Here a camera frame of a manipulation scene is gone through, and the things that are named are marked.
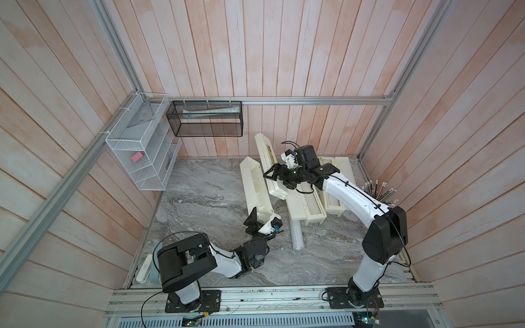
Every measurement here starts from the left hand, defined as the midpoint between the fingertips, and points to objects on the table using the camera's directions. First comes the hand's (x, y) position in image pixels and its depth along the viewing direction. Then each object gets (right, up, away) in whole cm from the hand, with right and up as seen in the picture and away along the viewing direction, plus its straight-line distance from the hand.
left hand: (261, 213), depth 82 cm
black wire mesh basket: (-28, +45, +21) cm, 57 cm away
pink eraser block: (-51, +23, 0) cm, 56 cm away
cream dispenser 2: (+20, +3, +11) cm, 23 cm away
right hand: (+3, +15, 0) cm, 15 cm away
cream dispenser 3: (+46, +21, +28) cm, 58 cm away
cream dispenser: (-2, +8, +12) cm, 15 cm away
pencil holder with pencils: (+55, +6, +8) cm, 56 cm away
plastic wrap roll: (+15, -10, +4) cm, 19 cm away
